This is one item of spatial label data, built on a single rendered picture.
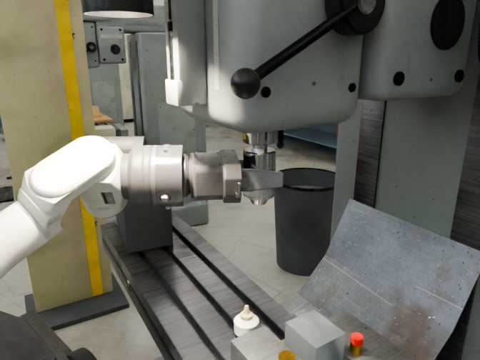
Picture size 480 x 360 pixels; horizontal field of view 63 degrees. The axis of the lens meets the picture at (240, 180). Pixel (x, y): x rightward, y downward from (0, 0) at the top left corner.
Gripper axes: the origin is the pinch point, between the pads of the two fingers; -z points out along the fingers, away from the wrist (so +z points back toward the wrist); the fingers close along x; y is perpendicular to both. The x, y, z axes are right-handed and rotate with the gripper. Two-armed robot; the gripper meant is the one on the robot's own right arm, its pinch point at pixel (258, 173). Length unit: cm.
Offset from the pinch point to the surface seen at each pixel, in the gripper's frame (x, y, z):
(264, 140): -2.4, -5.5, -0.3
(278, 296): 149, 123, -37
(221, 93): -8.8, -12.4, 6.0
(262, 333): -8.9, 20.8, 0.2
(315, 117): -8.1, -9.5, -5.5
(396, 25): -5.9, -20.3, -15.5
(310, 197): 166, 65, -58
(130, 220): 38, 23, 26
